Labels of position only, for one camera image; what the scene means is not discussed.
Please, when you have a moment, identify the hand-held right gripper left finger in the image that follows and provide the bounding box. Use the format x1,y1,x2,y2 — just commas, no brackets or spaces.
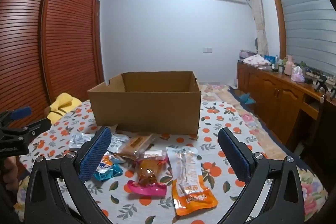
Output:
25,126,113,224

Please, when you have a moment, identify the pink plastic bag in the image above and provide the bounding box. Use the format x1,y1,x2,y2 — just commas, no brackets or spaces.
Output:
291,66,305,82

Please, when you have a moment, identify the pink-wrapped amber candy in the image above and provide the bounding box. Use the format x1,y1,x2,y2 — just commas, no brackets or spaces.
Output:
127,156,168,196

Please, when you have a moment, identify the folded floral cloth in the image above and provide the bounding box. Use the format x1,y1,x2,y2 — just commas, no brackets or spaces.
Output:
243,54,272,67

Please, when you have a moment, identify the orange snack packet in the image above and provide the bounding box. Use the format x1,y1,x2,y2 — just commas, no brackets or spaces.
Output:
166,147,219,216

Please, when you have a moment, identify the teal cloth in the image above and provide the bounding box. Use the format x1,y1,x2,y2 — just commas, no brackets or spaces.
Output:
238,92,256,104

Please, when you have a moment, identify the wooden sideboard cabinet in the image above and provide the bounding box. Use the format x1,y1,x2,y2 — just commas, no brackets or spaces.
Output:
236,60,336,153

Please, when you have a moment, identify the blue foil snack packet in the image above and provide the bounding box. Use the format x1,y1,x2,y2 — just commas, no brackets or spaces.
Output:
94,163,123,182

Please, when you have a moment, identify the pale curtain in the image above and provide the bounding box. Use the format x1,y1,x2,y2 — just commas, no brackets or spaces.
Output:
243,0,269,58

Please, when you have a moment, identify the clear sesame candy packet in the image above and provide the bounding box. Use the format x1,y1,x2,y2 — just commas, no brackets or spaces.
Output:
115,133,158,160

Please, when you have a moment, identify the cardboard box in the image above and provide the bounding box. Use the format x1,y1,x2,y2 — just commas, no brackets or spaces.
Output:
87,71,202,135

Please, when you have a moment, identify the yellow cloth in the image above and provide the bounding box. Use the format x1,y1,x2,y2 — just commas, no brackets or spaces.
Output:
45,93,83,125

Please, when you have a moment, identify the black tripod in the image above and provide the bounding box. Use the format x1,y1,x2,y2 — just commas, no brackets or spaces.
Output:
314,76,328,93

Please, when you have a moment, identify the silver foil packet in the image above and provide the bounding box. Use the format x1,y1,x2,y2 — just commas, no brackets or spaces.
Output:
70,132,93,151
108,133,129,153

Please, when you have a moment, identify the pink bottle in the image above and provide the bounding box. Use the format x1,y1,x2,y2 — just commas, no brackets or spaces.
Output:
285,55,294,75

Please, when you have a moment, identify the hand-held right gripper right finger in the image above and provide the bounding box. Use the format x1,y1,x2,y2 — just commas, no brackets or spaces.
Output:
218,127,313,224

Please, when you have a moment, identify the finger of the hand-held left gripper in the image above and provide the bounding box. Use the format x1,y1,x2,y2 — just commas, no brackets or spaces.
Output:
0,106,32,126
10,117,53,136

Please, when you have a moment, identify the person's left hand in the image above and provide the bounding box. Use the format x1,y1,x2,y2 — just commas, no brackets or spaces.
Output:
2,156,19,189

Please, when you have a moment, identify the orange-print bedsheet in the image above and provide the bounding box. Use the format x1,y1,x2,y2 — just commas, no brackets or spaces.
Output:
16,82,297,224

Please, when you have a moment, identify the orange white small packet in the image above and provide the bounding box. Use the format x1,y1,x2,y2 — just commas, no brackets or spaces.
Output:
98,152,125,170

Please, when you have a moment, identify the floral blanket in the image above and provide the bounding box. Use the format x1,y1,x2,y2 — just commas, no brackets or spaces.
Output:
202,84,328,216

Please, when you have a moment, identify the white red snack packet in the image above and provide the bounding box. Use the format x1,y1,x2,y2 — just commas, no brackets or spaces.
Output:
146,150,168,161

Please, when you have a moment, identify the wooden louvred wardrobe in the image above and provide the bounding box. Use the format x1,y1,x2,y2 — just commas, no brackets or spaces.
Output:
0,0,105,130

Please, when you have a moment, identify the window blind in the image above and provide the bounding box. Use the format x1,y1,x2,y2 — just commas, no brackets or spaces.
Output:
270,0,336,80

